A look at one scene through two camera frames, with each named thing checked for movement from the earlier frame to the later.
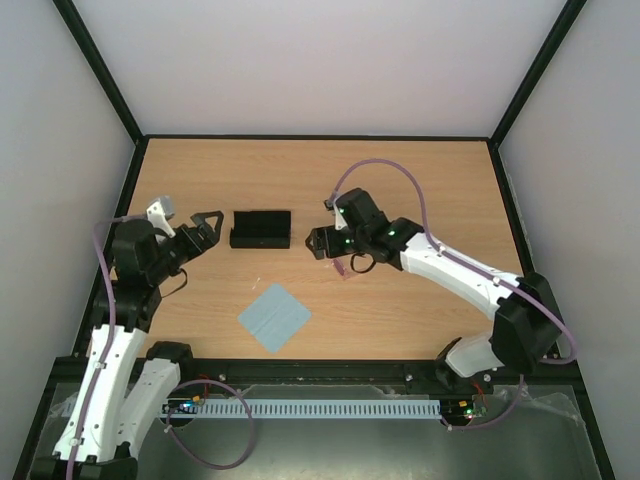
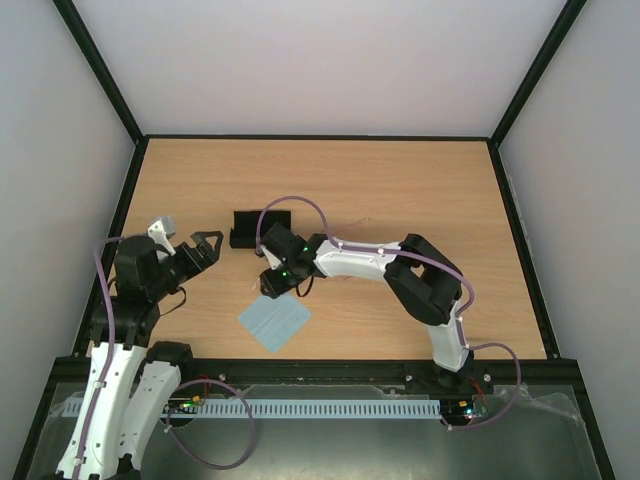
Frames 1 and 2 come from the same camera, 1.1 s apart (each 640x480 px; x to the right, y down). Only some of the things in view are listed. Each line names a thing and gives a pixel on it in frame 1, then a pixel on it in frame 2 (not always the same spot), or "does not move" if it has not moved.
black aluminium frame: [309, 370] does not move
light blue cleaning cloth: [274, 317] does not move
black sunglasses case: [261, 229] does not move
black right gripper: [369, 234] to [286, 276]
